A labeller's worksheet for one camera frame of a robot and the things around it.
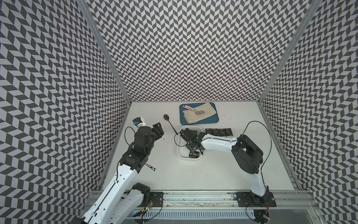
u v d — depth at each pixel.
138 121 0.63
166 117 1.08
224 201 0.74
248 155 0.50
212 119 1.05
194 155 0.87
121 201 0.54
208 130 0.99
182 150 0.90
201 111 1.09
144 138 0.53
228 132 0.97
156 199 0.72
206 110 1.12
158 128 0.67
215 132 0.98
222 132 0.96
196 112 1.10
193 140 0.69
